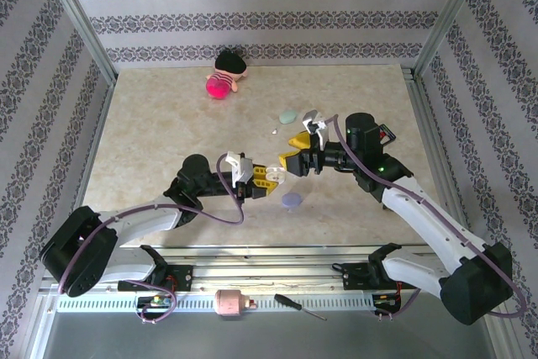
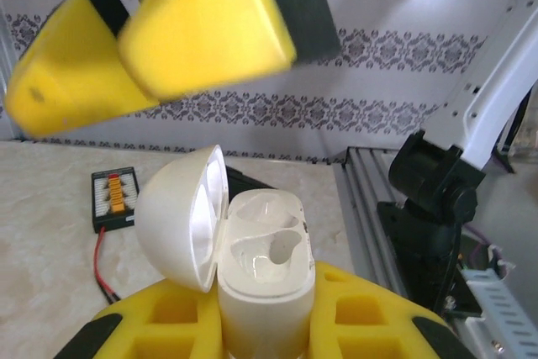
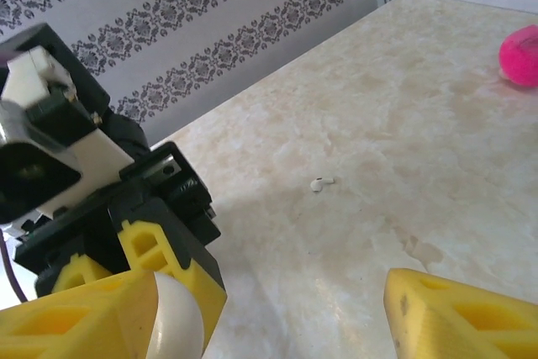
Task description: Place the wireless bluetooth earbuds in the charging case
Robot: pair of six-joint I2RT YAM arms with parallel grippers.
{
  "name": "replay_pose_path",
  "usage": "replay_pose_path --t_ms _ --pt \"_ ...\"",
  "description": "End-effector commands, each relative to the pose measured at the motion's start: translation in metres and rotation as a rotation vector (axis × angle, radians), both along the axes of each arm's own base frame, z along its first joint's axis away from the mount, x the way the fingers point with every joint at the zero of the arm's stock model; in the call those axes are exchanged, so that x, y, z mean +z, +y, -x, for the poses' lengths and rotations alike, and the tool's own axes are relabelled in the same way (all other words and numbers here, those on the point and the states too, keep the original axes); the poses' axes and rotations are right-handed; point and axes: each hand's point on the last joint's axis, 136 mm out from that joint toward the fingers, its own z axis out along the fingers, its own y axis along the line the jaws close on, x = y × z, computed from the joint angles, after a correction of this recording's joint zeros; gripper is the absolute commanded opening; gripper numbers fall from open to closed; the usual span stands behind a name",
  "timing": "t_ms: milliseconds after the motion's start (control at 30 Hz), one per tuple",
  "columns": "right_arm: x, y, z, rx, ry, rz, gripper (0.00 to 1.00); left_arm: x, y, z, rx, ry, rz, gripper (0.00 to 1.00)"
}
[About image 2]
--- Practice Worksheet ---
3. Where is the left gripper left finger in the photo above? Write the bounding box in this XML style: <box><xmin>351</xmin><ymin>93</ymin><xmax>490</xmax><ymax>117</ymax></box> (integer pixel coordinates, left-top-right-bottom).
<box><xmin>54</xmin><ymin>278</ymin><xmax>228</xmax><ymax>359</ymax></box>

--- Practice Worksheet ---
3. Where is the aluminium side rail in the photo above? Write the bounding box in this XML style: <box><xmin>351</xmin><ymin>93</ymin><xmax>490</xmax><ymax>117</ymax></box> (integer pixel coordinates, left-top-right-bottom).
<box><xmin>334</xmin><ymin>146</ymin><xmax>407</xmax><ymax>297</ymax></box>

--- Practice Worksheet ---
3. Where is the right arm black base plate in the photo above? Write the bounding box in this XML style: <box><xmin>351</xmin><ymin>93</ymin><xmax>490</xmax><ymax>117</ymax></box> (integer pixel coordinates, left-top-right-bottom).
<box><xmin>376</xmin><ymin>201</ymin><xmax>484</xmax><ymax>318</ymax></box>

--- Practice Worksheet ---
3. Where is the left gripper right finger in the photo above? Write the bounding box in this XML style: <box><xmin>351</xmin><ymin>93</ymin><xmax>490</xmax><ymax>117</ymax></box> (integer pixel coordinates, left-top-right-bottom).
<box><xmin>309</xmin><ymin>261</ymin><xmax>474</xmax><ymax>359</ymax></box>

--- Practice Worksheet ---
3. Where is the black charging board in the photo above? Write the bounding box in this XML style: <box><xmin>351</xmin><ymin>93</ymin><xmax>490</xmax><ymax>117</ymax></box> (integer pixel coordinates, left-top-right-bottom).
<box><xmin>91</xmin><ymin>165</ymin><xmax>140</xmax><ymax>234</ymax></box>

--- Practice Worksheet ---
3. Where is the white slotted cable duct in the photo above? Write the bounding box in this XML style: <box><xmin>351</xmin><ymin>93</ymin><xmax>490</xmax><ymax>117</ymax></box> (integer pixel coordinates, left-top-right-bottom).
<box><xmin>460</xmin><ymin>266</ymin><xmax>538</xmax><ymax>359</ymax></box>

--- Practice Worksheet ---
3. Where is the red wire with connector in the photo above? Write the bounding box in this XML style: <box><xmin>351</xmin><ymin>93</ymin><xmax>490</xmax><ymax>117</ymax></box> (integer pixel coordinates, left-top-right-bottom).
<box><xmin>94</xmin><ymin>226</ymin><xmax>123</xmax><ymax>305</ymax></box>

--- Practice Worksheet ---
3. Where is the black rectangular block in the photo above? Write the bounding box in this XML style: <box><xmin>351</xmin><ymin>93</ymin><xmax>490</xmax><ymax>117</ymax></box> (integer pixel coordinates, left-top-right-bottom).
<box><xmin>225</xmin><ymin>165</ymin><xmax>256</xmax><ymax>194</ymax></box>

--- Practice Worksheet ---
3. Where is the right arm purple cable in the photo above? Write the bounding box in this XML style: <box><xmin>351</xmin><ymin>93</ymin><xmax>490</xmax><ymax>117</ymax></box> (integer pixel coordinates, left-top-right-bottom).
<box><xmin>464</xmin><ymin>224</ymin><xmax>516</xmax><ymax>270</ymax></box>

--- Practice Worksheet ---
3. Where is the white earbud charging case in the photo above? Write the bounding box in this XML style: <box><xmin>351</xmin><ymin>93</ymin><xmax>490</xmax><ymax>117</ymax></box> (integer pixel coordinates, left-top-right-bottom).
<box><xmin>134</xmin><ymin>144</ymin><xmax>317</xmax><ymax>359</ymax></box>

